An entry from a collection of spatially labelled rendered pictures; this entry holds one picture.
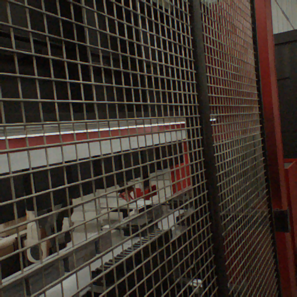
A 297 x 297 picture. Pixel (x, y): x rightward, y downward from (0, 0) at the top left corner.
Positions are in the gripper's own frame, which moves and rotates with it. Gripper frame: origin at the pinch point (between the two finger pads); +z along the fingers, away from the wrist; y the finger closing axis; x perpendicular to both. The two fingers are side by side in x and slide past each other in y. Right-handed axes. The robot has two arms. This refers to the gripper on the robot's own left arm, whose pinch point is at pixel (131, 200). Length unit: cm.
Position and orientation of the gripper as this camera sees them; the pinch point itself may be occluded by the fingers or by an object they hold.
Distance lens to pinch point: 217.0
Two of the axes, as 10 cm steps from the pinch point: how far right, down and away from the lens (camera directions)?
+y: 5.0, -1.0, 8.6
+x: -7.1, 5.2, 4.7
